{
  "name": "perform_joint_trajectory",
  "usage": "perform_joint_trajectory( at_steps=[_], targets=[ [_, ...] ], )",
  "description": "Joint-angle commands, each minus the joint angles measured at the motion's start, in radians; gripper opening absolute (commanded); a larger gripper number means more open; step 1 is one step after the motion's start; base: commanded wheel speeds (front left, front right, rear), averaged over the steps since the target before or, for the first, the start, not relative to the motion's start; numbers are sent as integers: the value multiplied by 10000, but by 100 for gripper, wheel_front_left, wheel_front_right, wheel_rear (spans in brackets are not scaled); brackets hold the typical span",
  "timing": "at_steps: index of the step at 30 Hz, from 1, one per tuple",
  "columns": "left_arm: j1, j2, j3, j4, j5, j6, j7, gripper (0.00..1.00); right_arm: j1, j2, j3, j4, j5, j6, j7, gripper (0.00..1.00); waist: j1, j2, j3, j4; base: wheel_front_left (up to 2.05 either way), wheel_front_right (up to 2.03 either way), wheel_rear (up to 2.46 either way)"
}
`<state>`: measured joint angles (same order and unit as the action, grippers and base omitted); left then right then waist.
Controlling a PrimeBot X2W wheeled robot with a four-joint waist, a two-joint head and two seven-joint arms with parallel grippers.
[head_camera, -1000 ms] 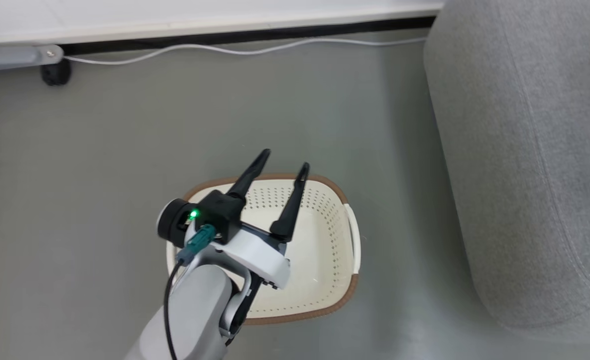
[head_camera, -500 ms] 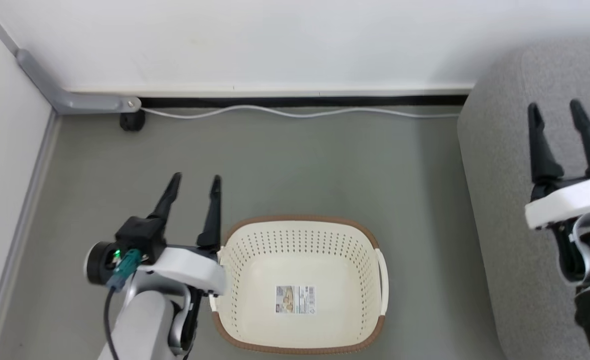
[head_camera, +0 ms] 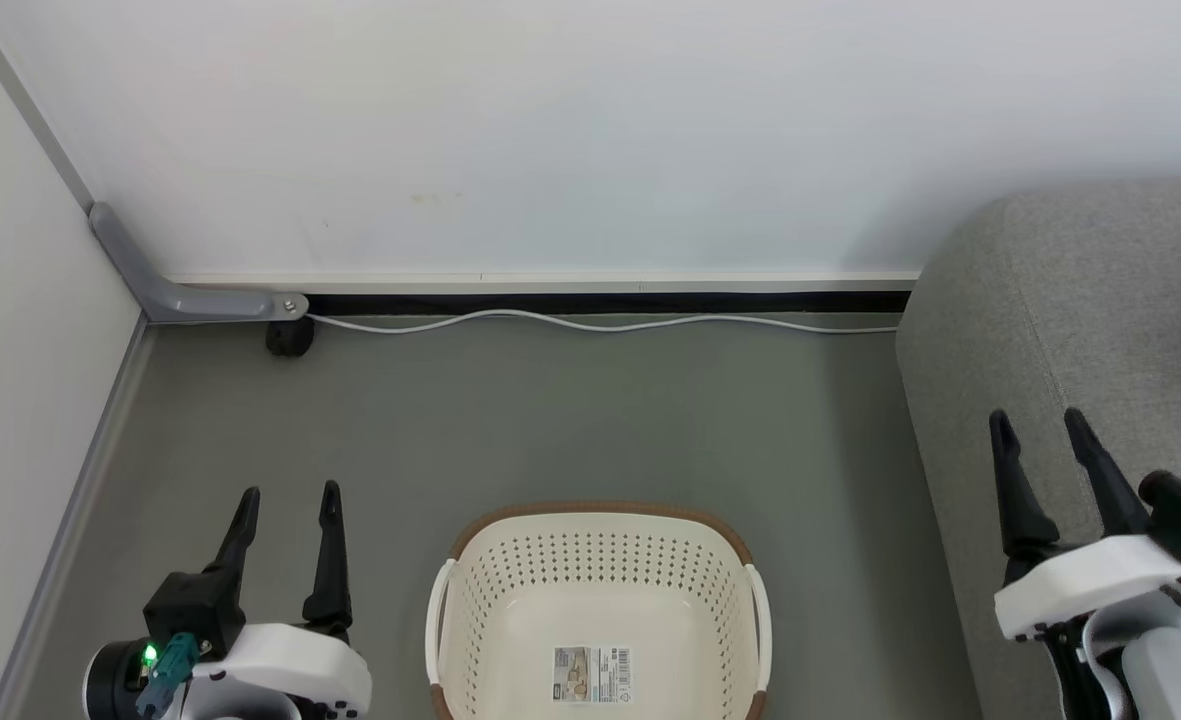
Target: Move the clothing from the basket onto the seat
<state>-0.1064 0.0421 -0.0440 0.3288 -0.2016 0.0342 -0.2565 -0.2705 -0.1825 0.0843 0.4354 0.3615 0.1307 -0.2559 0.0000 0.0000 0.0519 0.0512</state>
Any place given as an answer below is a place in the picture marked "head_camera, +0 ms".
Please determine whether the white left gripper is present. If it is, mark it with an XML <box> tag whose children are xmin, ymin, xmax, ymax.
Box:
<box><xmin>183</xmin><ymin>480</ymin><xmax>373</xmax><ymax>720</ymax></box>

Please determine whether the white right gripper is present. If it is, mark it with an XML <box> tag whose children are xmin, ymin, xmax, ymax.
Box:
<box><xmin>988</xmin><ymin>406</ymin><xmax>1181</xmax><ymax>643</ymax></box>

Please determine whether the beige perforated laundry basket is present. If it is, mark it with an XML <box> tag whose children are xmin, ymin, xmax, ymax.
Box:
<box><xmin>425</xmin><ymin>500</ymin><xmax>773</xmax><ymax>720</ymax></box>

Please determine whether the grey fabric sofa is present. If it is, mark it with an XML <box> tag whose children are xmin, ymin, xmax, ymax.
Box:
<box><xmin>895</xmin><ymin>180</ymin><xmax>1181</xmax><ymax>720</ymax></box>

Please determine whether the black caster wheel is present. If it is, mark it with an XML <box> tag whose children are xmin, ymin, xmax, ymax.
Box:
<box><xmin>265</xmin><ymin>320</ymin><xmax>317</xmax><ymax>360</ymax></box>

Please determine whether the paper label sticker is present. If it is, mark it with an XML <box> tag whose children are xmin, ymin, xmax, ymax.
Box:
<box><xmin>551</xmin><ymin>645</ymin><xmax>635</xmax><ymax>705</ymax></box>

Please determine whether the black baseboard strip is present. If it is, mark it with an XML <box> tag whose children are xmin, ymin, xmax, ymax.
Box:
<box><xmin>305</xmin><ymin>290</ymin><xmax>913</xmax><ymax>317</ymax></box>

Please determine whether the teal left cable connector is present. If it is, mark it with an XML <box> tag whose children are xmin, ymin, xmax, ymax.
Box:
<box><xmin>138</xmin><ymin>632</ymin><xmax>201</xmax><ymax>717</ymax></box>

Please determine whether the grey metal corner bracket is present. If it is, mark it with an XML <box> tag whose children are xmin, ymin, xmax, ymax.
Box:
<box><xmin>89</xmin><ymin>202</ymin><xmax>310</xmax><ymax>325</ymax></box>

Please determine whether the white wall cable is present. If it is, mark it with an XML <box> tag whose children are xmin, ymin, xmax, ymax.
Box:
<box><xmin>305</xmin><ymin>307</ymin><xmax>901</xmax><ymax>336</ymax></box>

